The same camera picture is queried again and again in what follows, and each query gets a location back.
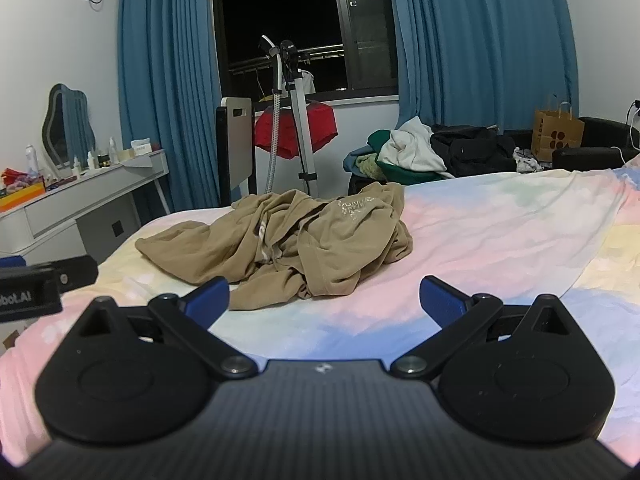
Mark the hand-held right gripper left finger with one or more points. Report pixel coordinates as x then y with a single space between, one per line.
211 296

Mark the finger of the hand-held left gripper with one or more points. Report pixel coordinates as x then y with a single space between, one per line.
75 271
11 261

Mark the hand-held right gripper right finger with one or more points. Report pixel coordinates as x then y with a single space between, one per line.
441 299

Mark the tan printed t-shirt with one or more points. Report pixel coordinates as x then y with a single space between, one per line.
320 240

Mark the orange box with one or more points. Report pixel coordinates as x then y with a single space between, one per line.
20 196

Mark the white dressing table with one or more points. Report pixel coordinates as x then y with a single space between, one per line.
75 195

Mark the pastel tie-dye bedsheet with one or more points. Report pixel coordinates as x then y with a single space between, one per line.
500 240

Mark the red cloth heap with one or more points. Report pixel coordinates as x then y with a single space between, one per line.
20 177

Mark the white spray bottle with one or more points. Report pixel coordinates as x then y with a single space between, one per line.
32 160

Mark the dark cosmetic jar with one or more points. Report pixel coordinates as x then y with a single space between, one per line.
103 161

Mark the tall white bottle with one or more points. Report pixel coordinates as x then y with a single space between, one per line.
113 151

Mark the white tissue box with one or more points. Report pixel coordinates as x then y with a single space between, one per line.
141 148

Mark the wavy-edged mirror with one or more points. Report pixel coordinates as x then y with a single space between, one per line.
67 127

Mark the grey chair back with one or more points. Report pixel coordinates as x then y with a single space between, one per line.
235 150

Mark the pale green fluffy garment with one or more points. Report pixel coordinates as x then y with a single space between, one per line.
367 166

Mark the white crumpled garment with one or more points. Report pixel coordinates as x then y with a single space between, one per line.
412 147

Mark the white patterned cloth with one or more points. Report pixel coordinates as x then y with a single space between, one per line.
526 161

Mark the red garment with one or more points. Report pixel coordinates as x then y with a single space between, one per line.
285 132

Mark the garment steamer stand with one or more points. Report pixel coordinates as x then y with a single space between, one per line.
302 120

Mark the brown paper bag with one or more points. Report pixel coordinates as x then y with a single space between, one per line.
556 135

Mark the blue curtain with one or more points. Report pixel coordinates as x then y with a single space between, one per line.
480 45
167 85

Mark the black sofa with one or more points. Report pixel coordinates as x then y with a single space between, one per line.
600 145

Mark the white hung garment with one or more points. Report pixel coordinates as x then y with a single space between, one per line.
306 81

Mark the dark window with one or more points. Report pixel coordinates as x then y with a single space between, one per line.
300 5

